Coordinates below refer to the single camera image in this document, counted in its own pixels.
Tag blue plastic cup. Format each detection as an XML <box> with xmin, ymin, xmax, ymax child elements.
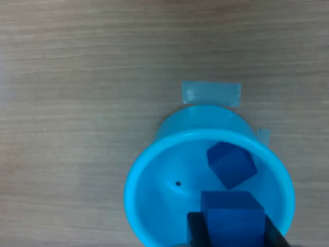
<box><xmin>123</xmin><ymin>105</ymin><xmax>296</xmax><ymax>247</ymax></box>

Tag small blue cube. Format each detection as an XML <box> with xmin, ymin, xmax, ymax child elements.
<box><xmin>200</xmin><ymin>190</ymin><xmax>265</xmax><ymax>247</ymax></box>
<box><xmin>206</xmin><ymin>141</ymin><xmax>259</xmax><ymax>190</ymax></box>

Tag long blue tape piece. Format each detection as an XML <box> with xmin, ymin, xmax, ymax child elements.
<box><xmin>181</xmin><ymin>80</ymin><xmax>243</xmax><ymax>108</ymax></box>

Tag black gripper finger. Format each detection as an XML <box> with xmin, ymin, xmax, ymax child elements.
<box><xmin>187</xmin><ymin>211</ymin><xmax>213</xmax><ymax>247</ymax></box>
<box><xmin>264</xmin><ymin>214</ymin><xmax>293</xmax><ymax>247</ymax></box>

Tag short blue tape piece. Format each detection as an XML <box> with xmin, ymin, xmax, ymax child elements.
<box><xmin>257</xmin><ymin>128</ymin><xmax>271</xmax><ymax>145</ymax></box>

